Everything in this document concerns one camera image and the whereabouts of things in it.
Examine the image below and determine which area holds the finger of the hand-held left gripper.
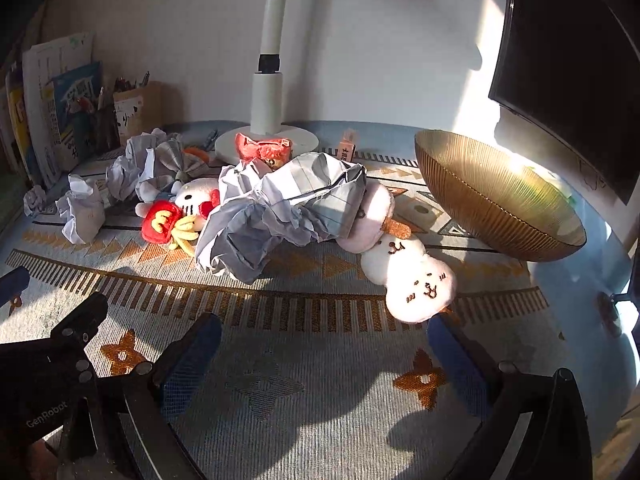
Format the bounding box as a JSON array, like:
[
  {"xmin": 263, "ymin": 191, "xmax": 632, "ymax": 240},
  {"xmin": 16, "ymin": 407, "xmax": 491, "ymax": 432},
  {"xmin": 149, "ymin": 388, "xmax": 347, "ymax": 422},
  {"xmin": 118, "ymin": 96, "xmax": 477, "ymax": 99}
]
[
  {"xmin": 50, "ymin": 292, "xmax": 109, "ymax": 359},
  {"xmin": 0, "ymin": 266, "xmax": 31, "ymax": 309}
]

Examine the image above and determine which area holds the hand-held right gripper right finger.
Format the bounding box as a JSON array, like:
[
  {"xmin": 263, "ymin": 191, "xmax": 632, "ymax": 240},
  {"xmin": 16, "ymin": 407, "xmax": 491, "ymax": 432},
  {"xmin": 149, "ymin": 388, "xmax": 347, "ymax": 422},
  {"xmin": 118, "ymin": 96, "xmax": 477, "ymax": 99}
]
[{"xmin": 427, "ymin": 314, "xmax": 593, "ymax": 480}]

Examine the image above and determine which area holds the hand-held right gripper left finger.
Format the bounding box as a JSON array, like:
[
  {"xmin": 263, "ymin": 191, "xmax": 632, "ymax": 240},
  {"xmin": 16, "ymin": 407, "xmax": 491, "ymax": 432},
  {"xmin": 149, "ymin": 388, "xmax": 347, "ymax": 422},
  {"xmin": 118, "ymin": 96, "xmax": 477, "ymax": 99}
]
[{"xmin": 62, "ymin": 312, "xmax": 223, "ymax": 480}]

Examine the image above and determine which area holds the small white paper ball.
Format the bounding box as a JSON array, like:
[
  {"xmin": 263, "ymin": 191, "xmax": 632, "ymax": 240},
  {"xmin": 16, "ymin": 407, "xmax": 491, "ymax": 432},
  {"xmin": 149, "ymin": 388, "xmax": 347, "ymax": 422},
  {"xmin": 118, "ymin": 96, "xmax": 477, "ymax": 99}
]
[{"xmin": 24, "ymin": 185, "xmax": 48, "ymax": 217}]

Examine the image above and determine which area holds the pink white skewer plush toy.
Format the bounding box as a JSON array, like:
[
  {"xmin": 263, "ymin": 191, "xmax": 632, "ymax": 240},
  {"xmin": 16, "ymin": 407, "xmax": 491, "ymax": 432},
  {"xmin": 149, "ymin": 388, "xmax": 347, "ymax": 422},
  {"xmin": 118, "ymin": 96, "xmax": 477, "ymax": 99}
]
[{"xmin": 337, "ymin": 182, "xmax": 457, "ymax": 323}]

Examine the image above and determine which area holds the red fries plush toy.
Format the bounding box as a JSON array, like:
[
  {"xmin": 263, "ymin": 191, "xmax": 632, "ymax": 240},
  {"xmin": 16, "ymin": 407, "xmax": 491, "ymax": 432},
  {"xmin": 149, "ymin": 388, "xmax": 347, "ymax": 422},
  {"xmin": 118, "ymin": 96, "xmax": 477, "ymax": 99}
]
[{"xmin": 141, "ymin": 200, "xmax": 207, "ymax": 256}]

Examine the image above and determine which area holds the white cat plush toy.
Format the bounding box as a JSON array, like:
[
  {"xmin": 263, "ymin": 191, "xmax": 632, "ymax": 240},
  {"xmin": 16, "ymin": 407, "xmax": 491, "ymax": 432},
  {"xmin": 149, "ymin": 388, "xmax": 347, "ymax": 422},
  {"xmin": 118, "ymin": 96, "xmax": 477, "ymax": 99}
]
[{"xmin": 136, "ymin": 177, "xmax": 221, "ymax": 231}]

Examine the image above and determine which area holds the wooden ribbed bowl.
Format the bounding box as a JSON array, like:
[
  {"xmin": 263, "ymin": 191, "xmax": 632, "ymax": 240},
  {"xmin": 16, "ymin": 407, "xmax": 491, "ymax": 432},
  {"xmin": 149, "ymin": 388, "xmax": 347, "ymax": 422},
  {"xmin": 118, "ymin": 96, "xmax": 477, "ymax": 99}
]
[{"xmin": 414, "ymin": 129, "xmax": 587, "ymax": 262}]

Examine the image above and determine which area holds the large lined paper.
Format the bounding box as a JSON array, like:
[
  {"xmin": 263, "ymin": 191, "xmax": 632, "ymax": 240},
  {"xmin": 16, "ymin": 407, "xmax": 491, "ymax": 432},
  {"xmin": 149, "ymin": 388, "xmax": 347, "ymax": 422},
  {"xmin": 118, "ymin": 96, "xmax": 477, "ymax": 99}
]
[{"xmin": 195, "ymin": 152, "xmax": 368, "ymax": 283}]

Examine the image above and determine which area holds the grey plaid fabric bow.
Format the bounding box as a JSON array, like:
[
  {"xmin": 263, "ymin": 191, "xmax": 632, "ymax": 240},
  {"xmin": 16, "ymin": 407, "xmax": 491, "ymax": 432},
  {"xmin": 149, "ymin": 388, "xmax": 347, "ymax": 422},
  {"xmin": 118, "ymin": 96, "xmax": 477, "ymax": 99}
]
[{"xmin": 154, "ymin": 135, "xmax": 211, "ymax": 183}]

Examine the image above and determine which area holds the patterned woven mat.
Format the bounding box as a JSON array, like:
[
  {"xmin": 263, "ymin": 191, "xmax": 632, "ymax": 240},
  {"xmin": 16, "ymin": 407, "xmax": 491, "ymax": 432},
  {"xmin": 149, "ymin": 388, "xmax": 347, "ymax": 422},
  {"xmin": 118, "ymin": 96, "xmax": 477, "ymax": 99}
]
[{"xmin": 0, "ymin": 147, "xmax": 568, "ymax": 480}]

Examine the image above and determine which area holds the yellow cover book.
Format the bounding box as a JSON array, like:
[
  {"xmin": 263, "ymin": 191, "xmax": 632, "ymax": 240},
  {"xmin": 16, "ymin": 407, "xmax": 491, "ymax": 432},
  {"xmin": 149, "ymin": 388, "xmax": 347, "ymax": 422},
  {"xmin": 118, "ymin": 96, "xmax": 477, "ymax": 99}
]
[{"xmin": 5, "ymin": 67, "xmax": 37, "ymax": 181}]

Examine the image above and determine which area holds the black mesh pen holder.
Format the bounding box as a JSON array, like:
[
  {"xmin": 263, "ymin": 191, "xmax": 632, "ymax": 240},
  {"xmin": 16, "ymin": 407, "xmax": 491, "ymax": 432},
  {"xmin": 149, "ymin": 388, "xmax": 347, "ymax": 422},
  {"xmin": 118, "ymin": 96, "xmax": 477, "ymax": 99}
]
[{"xmin": 92, "ymin": 105, "xmax": 121, "ymax": 153}]

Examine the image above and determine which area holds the blue cover book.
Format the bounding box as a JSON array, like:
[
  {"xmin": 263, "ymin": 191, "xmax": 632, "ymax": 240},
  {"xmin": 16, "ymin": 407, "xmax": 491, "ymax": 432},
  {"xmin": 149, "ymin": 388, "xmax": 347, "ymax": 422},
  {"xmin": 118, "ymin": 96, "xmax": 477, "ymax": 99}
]
[{"xmin": 42, "ymin": 62, "xmax": 103, "ymax": 173}]

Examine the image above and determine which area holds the brown paper bag pen holder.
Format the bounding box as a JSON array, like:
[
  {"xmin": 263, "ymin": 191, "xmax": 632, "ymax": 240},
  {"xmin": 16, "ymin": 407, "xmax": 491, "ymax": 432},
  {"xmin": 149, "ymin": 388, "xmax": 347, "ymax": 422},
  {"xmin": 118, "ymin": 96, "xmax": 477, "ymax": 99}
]
[{"xmin": 112, "ymin": 81, "xmax": 163, "ymax": 147}]

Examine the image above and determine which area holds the red snack packet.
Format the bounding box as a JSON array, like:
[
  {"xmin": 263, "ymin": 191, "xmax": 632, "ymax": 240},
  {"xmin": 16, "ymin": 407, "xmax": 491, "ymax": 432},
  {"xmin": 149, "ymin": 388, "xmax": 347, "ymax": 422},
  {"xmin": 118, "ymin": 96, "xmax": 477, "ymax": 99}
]
[{"xmin": 235, "ymin": 132, "xmax": 292, "ymax": 168}]

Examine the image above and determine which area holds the row of books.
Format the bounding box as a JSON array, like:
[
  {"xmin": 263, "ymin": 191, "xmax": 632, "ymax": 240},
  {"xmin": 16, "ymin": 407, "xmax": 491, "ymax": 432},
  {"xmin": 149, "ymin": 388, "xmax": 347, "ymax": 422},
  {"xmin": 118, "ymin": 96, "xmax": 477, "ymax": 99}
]
[{"xmin": 22, "ymin": 32, "xmax": 96, "ymax": 186}]

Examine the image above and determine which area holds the bunch of pens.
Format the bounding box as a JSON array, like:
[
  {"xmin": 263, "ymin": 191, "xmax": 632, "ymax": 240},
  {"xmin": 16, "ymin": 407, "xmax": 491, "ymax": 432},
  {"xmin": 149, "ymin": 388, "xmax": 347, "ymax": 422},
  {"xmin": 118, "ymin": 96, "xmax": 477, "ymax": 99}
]
[{"xmin": 114, "ymin": 71, "xmax": 151, "ymax": 93}]

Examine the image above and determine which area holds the small orange box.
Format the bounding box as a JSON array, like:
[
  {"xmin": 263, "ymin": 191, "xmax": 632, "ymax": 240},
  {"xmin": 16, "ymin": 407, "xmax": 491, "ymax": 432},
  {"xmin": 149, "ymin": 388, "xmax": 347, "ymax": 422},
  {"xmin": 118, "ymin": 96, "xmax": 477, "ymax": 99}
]
[{"xmin": 337, "ymin": 130, "xmax": 358, "ymax": 163}]

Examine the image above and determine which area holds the white desk lamp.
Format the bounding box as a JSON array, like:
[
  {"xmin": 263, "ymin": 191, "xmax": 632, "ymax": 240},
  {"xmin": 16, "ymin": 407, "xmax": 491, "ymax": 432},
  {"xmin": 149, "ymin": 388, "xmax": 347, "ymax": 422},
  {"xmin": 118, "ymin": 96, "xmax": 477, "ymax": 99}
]
[{"xmin": 215, "ymin": 0, "xmax": 321, "ymax": 165}]

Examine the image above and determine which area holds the black monitor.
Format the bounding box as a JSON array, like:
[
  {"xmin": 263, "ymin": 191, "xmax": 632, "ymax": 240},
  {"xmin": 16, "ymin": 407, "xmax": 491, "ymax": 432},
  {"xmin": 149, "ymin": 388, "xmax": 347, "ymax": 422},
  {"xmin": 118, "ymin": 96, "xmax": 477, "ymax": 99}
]
[{"xmin": 489, "ymin": 0, "xmax": 640, "ymax": 206}]

